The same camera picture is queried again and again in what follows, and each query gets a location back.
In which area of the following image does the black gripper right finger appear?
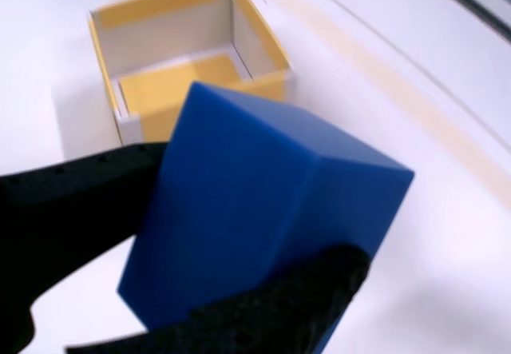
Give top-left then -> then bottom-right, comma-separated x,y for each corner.
65,243 -> 370,354

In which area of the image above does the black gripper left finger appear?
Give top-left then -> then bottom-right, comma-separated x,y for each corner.
0,141 -> 171,354

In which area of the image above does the blue cube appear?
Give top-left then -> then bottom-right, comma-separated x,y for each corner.
116,81 -> 416,354

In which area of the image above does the yellow cardboard box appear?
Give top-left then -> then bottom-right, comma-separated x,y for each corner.
87,0 -> 300,148

